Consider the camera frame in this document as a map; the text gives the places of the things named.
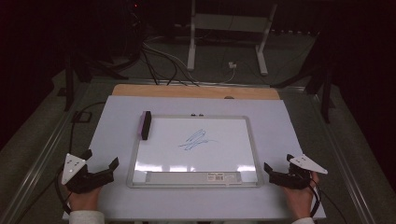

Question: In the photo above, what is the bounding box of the black floor box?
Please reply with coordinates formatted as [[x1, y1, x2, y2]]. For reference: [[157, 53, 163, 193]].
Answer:
[[71, 110, 93, 123]]

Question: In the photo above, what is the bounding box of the large white sheet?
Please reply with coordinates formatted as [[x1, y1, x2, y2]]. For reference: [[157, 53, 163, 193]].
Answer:
[[62, 94, 327, 222]]

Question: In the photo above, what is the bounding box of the person's right hand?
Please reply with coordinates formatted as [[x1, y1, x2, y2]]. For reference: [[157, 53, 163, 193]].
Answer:
[[281, 171, 321, 220]]

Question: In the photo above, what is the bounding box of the silver framed whiteboard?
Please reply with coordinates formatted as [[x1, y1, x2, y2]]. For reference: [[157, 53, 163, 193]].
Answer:
[[125, 115, 264, 189]]

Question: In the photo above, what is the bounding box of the aluminium floor rail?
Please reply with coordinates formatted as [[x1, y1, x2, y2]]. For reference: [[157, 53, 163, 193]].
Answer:
[[0, 78, 97, 224], [274, 85, 376, 224]]

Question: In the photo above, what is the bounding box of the bundle of black cables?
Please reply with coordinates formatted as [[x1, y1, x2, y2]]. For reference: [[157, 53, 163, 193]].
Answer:
[[140, 46, 201, 88]]

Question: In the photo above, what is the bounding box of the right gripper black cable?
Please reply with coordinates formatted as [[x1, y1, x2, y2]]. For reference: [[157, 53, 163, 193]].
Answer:
[[308, 178, 348, 224]]

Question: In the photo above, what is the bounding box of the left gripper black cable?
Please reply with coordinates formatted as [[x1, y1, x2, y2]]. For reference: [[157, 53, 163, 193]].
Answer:
[[54, 166, 72, 216]]

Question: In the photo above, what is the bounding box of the black tripod stand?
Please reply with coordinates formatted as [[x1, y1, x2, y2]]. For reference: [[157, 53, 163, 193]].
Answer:
[[63, 50, 129, 113], [270, 31, 336, 124]]

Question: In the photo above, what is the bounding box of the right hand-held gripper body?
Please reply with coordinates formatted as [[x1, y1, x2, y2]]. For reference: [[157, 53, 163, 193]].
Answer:
[[268, 154, 329, 190]]

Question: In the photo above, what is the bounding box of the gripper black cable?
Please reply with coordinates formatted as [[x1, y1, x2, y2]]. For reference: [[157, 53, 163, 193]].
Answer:
[[308, 178, 348, 224], [54, 166, 72, 216]]

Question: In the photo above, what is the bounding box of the grey metal stand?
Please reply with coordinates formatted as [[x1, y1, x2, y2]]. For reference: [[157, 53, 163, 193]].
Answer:
[[186, 0, 278, 77]]

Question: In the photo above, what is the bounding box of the white cable with plug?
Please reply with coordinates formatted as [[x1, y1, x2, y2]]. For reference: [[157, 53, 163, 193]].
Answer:
[[142, 41, 238, 86]]

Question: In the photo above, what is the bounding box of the black and purple whiteboard eraser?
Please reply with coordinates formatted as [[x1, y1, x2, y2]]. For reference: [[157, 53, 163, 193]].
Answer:
[[137, 110, 153, 141]]

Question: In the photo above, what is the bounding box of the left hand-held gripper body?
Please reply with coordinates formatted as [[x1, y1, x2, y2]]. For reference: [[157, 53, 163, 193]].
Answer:
[[61, 153, 115, 195]]

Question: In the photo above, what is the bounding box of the power strip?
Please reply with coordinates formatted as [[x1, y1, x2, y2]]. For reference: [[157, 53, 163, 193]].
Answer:
[[270, 29, 313, 36]]

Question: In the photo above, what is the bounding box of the long black floor cable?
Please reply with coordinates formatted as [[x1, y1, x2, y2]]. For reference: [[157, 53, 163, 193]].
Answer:
[[13, 101, 107, 224]]

